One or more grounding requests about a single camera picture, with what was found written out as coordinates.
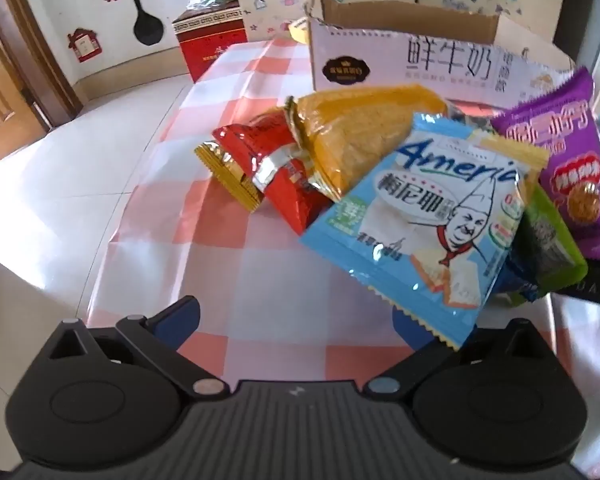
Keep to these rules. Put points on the light blue toast snack packet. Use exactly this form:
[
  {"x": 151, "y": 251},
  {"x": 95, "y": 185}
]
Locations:
[{"x": 430, "y": 226}]

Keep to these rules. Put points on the white cardboard milk box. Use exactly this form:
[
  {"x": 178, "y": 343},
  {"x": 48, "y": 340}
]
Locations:
[{"x": 462, "y": 56}]

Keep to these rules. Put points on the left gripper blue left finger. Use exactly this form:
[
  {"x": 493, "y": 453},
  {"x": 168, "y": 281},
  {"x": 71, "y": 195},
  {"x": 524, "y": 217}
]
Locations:
[{"x": 155, "y": 342}]

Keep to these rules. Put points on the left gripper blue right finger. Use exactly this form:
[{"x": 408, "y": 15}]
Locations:
[{"x": 430, "y": 357}]

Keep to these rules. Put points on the red gift box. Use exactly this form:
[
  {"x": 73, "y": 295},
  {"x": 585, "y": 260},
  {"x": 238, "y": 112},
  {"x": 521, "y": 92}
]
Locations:
[{"x": 204, "y": 34}]

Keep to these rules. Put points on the red snack packet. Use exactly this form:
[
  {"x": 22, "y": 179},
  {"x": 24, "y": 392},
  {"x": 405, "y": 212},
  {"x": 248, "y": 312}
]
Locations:
[{"x": 260, "y": 160}]

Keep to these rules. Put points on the red checkered tablecloth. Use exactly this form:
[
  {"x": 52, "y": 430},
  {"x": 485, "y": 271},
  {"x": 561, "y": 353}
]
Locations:
[{"x": 270, "y": 308}]

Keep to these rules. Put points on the purple noodle snack packet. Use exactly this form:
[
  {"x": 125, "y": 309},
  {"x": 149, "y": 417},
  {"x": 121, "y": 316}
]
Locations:
[{"x": 562, "y": 122}]

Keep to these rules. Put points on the black vase wall sticker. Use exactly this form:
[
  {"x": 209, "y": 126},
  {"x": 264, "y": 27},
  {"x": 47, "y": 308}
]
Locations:
[{"x": 147, "y": 29}]

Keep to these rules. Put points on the red house wall sticker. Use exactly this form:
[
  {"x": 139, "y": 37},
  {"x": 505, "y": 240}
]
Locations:
[{"x": 84, "y": 44}]

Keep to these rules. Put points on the orange yellow cracker packet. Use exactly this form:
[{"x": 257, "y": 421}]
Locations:
[{"x": 347, "y": 133}]

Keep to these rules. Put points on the wooden door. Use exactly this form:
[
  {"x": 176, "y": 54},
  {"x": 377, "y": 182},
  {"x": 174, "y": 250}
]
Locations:
[{"x": 35, "y": 96}]

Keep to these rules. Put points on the green snack packet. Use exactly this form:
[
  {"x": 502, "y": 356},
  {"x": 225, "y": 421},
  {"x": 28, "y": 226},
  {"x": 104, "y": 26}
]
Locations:
[{"x": 543, "y": 257}]

